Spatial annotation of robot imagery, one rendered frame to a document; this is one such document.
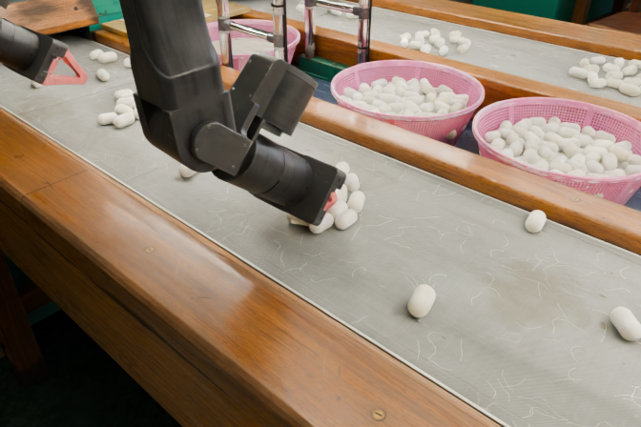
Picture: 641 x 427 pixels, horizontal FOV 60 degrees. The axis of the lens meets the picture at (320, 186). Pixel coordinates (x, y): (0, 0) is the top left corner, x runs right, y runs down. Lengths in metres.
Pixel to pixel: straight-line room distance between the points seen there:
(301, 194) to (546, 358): 0.28
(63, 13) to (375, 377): 1.06
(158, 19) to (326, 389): 0.31
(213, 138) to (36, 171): 0.39
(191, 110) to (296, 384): 0.24
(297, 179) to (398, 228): 0.16
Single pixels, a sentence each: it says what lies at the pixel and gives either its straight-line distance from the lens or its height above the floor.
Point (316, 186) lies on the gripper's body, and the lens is 0.60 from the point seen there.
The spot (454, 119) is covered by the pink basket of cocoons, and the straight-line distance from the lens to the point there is 0.93.
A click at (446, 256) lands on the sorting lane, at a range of 0.64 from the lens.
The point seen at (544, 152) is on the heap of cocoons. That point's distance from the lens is 0.89.
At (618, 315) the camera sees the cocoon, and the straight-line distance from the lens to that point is 0.61.
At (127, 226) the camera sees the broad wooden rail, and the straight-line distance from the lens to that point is 0.67.
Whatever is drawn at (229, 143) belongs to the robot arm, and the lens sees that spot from 0.49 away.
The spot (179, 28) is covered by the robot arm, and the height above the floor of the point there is 1.01.
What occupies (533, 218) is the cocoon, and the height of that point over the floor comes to 0.76.
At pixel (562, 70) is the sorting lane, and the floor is 0.74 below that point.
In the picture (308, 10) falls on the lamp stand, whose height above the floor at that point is 0.82.
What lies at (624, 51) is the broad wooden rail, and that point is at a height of 0.76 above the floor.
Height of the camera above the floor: 1.14
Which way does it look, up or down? 32 degrees down
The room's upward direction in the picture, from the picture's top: straight up
